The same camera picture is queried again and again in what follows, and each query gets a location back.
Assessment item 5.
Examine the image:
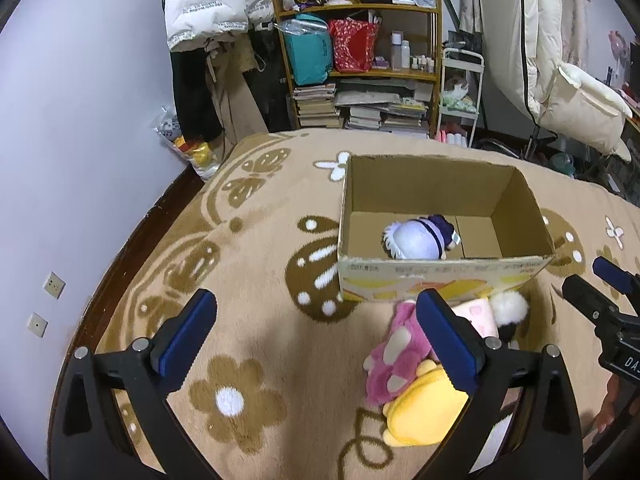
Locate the cardboard box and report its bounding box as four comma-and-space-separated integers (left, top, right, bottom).
337, 154, 557, 303

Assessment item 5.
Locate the person's right hand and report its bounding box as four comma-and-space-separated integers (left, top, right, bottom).
595, 375, 623, 433

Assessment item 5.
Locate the clear plastic bag of toys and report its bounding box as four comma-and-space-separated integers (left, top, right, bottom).
154, 107, 221, 181

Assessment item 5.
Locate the black hanging garment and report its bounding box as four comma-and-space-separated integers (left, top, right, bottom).
170, 35, 223, 143

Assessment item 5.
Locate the small stack of books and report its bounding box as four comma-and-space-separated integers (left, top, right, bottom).
292, 82, 341, 130

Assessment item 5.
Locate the teal bag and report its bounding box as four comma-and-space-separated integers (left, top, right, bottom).
280, 15, 335, 86

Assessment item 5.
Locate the wide stack of books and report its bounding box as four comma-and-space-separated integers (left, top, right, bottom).
334, 90, 432, 138

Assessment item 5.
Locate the beige floral printed blanket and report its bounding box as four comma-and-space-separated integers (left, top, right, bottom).
95, 130, 640, 480

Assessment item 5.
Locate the yellow plush toy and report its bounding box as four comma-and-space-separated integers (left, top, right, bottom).
382, 360, 471, 448

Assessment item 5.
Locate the red patterned bag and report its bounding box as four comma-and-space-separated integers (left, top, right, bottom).
327, 17, 381, 73

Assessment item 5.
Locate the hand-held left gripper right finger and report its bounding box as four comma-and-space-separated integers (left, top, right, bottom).
415, 287, 586, 480

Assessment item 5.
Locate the white fluffy plush toy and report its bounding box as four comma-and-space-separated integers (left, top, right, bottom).
487, 291, 531, 346

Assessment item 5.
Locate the pink plush toy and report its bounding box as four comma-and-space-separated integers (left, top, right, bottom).
363, 300, 441, 407

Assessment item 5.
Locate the cream puffer coat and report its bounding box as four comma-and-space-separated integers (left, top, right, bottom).
475, 0, 633, 161

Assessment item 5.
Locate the beige hanging cloth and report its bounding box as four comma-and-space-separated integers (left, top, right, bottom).
205, 35, 271, 141

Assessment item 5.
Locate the purple plush doll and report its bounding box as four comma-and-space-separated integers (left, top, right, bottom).
382, 214, 462, 261

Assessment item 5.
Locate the pale pink soft cushion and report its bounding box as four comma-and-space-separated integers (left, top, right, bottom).
452, 297, 501, 341

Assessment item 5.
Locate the white brown plush cat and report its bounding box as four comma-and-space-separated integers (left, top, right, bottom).
445, 76, 471, 101

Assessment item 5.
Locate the white metal cart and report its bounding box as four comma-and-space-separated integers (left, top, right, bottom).
436, 47, 485, 148

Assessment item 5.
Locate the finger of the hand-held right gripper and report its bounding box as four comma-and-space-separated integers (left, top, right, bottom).
561, 274, 623, 333
592, 256, 640, 293

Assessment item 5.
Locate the wooden shelf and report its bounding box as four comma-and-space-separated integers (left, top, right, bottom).
267, 0, 443, 136

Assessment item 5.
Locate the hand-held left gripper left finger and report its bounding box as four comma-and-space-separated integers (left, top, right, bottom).
47, 287, 221, 480

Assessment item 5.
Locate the white puffer jacket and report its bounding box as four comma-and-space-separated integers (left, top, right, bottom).
164, 0, 276, 53

